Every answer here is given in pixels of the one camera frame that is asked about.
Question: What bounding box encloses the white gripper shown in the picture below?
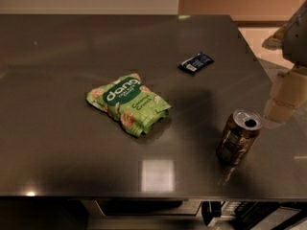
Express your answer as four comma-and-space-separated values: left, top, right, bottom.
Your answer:
262, 0, 307, 124

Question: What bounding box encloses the green rice chip bag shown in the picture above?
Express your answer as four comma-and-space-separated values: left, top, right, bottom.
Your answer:
86, 73, 172, 137

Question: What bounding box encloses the dark blue rxbar wrapper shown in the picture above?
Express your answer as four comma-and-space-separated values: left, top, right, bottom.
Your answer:
178, 52, 214, 75

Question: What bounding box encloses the brown soda can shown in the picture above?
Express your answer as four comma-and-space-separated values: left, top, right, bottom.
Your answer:
216, 108, 263, 166

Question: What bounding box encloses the metal drawer under table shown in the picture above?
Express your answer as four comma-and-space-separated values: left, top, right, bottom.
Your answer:
81, 199, 201, 219

